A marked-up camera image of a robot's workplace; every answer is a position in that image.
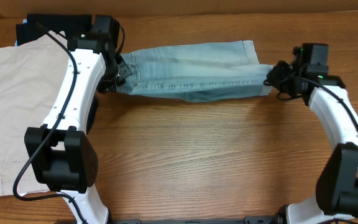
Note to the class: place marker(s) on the beige folded shorts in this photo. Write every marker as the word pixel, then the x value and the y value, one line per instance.
pixel 30 78

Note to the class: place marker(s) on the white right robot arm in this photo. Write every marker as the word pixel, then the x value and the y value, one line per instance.
pixel 336 193

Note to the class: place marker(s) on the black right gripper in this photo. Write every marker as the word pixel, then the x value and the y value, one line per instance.
pixel 281 74

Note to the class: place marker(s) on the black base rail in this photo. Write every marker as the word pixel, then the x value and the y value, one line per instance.
pixel 191 221

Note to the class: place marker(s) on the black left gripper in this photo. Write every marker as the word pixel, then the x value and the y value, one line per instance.
pixel 117 73

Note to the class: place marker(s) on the black folded garment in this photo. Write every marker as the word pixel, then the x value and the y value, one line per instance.
pixel 67 26

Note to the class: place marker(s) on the light blue denim shorts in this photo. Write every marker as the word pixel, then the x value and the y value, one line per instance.
pixel 198 72

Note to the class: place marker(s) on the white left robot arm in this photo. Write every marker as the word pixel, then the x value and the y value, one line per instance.
pixel 60 153

